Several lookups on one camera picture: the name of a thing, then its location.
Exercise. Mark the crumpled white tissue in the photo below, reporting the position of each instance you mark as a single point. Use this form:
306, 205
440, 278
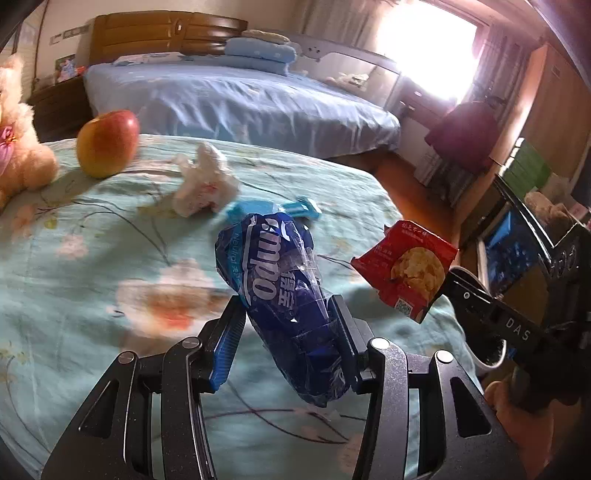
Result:
205, 184

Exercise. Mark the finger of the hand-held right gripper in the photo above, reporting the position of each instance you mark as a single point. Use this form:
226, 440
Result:
468, 295

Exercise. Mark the teal floral blanket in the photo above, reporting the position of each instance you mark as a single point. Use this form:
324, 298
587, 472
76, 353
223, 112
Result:
92, 258

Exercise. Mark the wall switch plates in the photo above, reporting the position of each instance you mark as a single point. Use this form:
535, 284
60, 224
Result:
69, 33

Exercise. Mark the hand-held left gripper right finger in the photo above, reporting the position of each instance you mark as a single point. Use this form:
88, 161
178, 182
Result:
348, 337

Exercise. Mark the grey bed rail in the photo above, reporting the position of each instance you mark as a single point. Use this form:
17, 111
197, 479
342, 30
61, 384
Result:
351, 64

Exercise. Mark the person's right hand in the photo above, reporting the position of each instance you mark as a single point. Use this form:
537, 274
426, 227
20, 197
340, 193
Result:
517, 429

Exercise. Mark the red yellow apple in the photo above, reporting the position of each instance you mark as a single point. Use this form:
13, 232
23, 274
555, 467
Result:
108, 143

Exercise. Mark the small desk by window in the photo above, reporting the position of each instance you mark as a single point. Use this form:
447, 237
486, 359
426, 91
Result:
418, 104

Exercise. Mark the bed with blue sheet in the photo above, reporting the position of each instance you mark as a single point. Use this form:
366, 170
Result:
240, 110

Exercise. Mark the folded blue quilt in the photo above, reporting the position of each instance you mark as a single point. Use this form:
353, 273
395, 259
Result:
261, 55

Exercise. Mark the dark wooden nightstand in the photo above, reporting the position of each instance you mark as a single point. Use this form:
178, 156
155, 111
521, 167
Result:
60, 110

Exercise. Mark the beige teddy bear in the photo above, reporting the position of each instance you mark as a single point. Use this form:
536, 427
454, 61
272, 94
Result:
21, 152

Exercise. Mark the green box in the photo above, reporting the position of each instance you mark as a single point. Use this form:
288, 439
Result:
528, 166

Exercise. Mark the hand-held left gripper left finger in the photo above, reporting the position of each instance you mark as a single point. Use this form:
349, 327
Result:
226, 353

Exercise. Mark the dark red garment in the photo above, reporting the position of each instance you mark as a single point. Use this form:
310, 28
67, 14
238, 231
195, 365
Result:
466, 138

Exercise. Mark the flat blue white pillow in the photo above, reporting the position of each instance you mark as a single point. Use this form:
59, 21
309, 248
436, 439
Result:
147, 58

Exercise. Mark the blue cookie packet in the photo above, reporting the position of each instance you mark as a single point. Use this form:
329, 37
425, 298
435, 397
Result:
272, 277

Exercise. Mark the wooden headboard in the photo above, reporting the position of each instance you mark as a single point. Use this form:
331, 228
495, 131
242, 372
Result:
152, 34

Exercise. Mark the photo frame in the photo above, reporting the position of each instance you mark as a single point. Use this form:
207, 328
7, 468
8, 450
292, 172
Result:
65, 68

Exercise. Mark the beige pillow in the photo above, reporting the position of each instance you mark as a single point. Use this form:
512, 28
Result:
265, 36

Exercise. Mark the small plush toy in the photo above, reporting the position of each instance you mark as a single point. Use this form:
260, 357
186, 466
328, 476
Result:
348, 80

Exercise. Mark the red snack wrapper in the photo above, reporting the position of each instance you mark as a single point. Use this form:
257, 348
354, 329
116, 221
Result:
406, 267

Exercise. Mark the light blue plastic wrapper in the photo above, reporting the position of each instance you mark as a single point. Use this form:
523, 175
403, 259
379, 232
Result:
295, 207

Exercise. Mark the wooden cabinet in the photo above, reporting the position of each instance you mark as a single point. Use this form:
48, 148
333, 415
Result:
563, 101

